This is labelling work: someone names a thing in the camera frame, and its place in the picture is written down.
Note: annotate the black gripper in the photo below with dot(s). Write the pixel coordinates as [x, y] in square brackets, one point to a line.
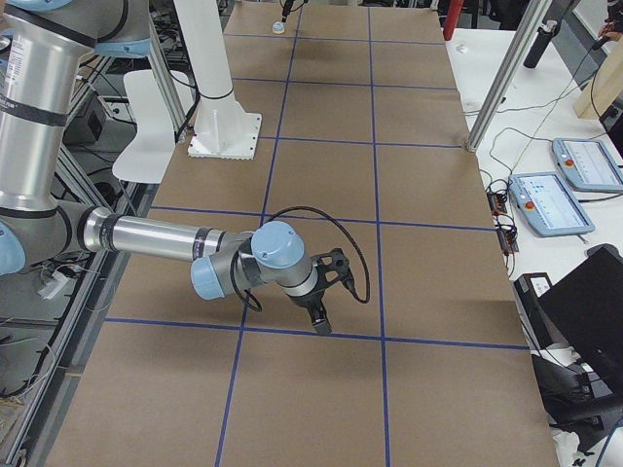
[309, 301]

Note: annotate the blue desk bell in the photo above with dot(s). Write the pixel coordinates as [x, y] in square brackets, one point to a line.
[278, 28]

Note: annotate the small electronics board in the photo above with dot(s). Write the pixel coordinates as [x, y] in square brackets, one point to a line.
[497, 201]

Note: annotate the white plastic chair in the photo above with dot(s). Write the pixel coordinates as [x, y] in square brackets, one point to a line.
[146, 158]

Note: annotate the near teach pendant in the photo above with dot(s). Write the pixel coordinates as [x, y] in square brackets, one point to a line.
[548, 204]

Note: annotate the teach pendant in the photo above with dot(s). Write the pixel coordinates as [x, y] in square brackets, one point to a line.
[588, 165]
[548, 204]

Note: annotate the far teach pendant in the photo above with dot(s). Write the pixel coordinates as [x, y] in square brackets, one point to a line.
[588, 165]

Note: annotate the wooden box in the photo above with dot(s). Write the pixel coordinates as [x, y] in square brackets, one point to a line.
[603, 89]

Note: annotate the black bottle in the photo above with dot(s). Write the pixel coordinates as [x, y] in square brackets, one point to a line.
[544, 35]

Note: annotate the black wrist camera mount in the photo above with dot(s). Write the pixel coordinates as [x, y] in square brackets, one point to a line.
[332, 267]

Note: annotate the white pedestal column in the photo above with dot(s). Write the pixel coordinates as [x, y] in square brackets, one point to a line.
[222, 128]

